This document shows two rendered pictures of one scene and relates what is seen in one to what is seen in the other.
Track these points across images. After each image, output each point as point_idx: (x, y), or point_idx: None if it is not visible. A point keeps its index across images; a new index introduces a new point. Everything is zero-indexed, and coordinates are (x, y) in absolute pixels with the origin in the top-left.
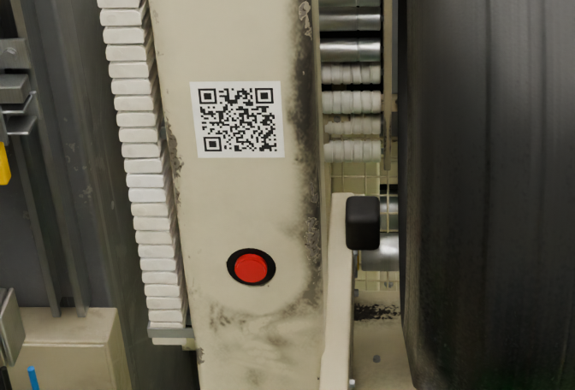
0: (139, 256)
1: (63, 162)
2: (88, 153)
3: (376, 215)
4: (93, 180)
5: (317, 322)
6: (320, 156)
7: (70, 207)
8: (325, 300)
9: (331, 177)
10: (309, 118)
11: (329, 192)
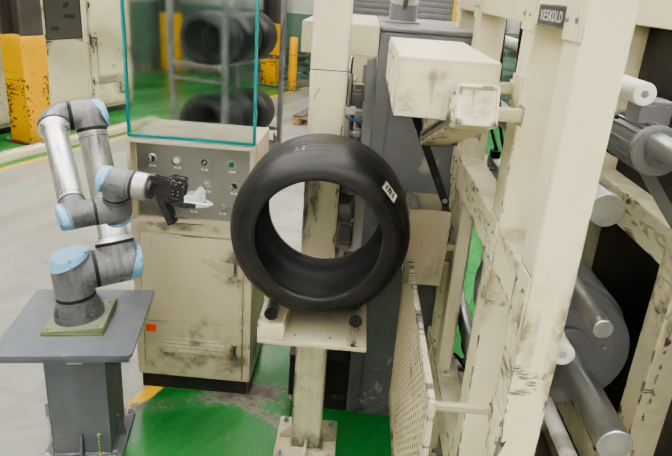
0: (396, 276)
1: (362, 213)
2: (367, 216)
3: (345, 254)
4: (367, 225)
5: (301, 244)
6: (319, 209)
7: (359, 226)
8: (315, 251)
9: None
10: (304, 188)
11: (403, 284)
